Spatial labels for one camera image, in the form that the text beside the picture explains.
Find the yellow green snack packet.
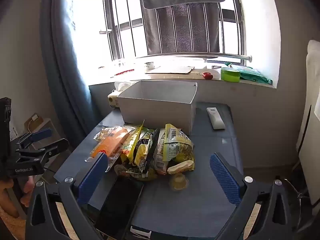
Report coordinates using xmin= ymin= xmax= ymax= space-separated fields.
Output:
xmin=120 ymin=120 xmax=145 ymax=164

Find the red pen on sill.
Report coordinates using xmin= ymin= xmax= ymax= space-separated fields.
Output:
xmin=114 ymin=69 xmax=135 ymax=77

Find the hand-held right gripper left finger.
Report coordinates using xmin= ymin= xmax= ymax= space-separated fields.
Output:
xmin=25 ymin=152 xmax=110 ymax=240

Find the blue table cloth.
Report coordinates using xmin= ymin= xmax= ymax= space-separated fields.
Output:
xmin=54 ymin=102 xmax=244 ymax=238

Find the white cardboard box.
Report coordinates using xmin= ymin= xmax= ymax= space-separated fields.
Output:
xmin=117 ymin=80 xmax=198 ymax=135

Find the person's left forearm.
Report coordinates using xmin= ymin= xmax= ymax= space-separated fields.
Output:
xmin=0 ymin=211 xmax=27 ymax=240

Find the large yellow snack bag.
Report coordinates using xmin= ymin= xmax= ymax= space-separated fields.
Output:
xmin=152 ymin=123 xmax=195 ymax=175

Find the green box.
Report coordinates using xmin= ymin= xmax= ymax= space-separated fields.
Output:
xmin=220 ymin=67 xmax=241 ymax=82

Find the blue grey curtain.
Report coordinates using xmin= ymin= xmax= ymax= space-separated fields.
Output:
xmin=40 ymin=0 xmax=100 ymax=150

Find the green plastic packet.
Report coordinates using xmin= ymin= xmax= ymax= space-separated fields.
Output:
xmin=235 ymin=66 xmax=273 ymax=85

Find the small cream yellow packet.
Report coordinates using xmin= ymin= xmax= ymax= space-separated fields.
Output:
xmin=167 ymin=160 xmax=195 ymax=175

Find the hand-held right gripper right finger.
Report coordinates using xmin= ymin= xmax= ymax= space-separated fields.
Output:
xmin=209 ymin=152 xmax=294 ymax=240

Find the clear jelly cup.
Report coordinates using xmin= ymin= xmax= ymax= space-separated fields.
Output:
xmin=169 ymin=174 xmax=190 ymax=192

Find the flat cardboard sheet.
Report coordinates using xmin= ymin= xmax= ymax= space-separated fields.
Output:
xmin=146 ymin=66 xmax=195 ymax=75

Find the white cushioned chair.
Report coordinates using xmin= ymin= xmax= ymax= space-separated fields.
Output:
xmin=296 ymin=39 xmax=320 ymax=208

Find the tissue pack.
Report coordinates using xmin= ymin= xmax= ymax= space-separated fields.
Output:
xmin=107 ymin=80 xmax=137 ymax=109

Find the white remote control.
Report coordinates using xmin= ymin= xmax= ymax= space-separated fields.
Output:
xmin=206 ymin=107 xmax=225 ymax=130

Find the yellow black snack packet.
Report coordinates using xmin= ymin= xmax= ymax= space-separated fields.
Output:
xmin=134 ymin=140 xmax=154 ymax=173

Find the grey towel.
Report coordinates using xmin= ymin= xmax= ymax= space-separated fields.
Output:
xmin=137 ymin=0 xmax=225 ymax=55

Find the orange snack packet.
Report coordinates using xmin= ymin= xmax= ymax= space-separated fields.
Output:
xmin=85 ymin=126 xmax=138 ymax=173

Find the person's left hand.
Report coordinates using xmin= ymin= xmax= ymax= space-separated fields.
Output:
xmin=0 ymin=175 xmax=35 ymax=218

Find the black smartphone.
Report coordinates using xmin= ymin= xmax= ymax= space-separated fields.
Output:
xmin=95 ymin=175 xmax=145 ymax=237

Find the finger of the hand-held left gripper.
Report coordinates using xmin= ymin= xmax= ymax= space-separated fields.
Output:
xmin=15 ymin=128 xmax=53 ymax=150
xmin=16 ymin=138 xmax=69 ymax=166

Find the metal window guard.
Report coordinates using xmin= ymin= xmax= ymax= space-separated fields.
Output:
xmin=101 ymin=0 xmax=253 ymax=63

